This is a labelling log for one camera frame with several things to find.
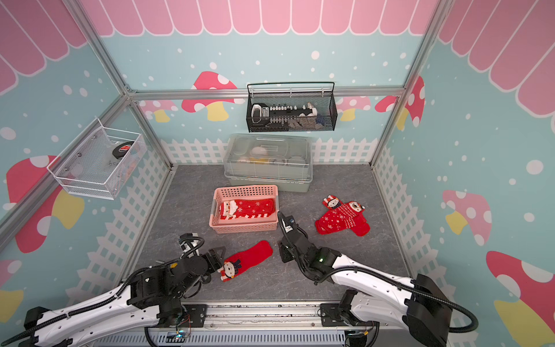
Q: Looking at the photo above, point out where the pink perforated plastic basket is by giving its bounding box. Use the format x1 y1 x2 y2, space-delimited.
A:
209 185 279 234

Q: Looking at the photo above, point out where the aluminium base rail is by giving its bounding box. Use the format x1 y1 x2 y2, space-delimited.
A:
84 300 443 335

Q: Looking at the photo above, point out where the plain red snowman sock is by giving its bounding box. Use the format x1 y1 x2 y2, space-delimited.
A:
218 240 273 282

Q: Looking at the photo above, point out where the white wire wall basket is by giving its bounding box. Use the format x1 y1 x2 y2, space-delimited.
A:
47 119 147 200

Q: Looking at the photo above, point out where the clear lidded storage box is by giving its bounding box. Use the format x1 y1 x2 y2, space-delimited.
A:
223 134 313 193

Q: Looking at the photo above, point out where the black red tape measure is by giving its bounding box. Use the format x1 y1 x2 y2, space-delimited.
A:
112 141 134 160

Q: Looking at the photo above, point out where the black wire wall basket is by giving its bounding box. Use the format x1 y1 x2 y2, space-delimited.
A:
246 82 338 132

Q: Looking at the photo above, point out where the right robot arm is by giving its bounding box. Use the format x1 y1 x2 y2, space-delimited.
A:
277 213 478 346

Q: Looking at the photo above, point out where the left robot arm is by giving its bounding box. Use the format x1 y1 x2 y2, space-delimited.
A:
1 234 223 346

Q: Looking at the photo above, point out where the red snowman sock pair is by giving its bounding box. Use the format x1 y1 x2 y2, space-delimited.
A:
315 195 371 237

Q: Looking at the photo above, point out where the red snowflake santa sock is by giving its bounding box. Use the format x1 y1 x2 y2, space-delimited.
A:
220 199 275 220

